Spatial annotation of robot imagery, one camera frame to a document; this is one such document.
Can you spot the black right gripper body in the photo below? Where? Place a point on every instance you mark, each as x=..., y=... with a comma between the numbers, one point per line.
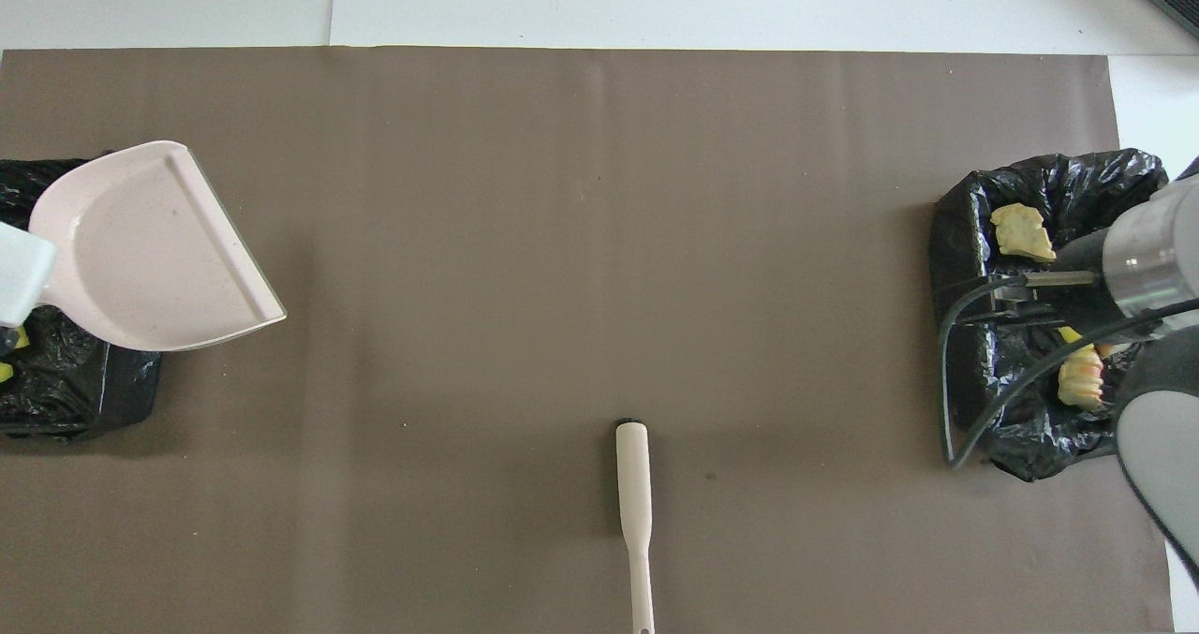
x=1087, y=287

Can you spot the curved yellow sponge piece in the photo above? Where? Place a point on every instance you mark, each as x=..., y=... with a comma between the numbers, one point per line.
x=1070, y=335

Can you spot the beige plastic dustpan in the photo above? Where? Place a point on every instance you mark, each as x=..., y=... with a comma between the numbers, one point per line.
x=150, y=259

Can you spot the brown paper table mat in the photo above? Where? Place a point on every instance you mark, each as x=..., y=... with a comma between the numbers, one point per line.
x=599, y=241

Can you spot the black bin with smooth bag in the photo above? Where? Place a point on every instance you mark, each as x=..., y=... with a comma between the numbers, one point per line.
x=75, y=390

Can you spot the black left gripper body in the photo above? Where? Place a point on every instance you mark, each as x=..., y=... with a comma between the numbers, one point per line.
x=7, y=339

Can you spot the black bin with crumpled bag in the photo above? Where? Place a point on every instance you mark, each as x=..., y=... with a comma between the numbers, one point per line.
x=965, y=241

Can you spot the pale green toy dumpling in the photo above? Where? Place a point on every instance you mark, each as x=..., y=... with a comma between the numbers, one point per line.
x=1021, y=233

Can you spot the striped orange toy croissant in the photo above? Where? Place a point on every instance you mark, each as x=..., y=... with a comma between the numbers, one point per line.
x=1081, y=381

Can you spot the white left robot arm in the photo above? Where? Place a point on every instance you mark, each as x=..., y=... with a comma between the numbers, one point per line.
x=23, y=269

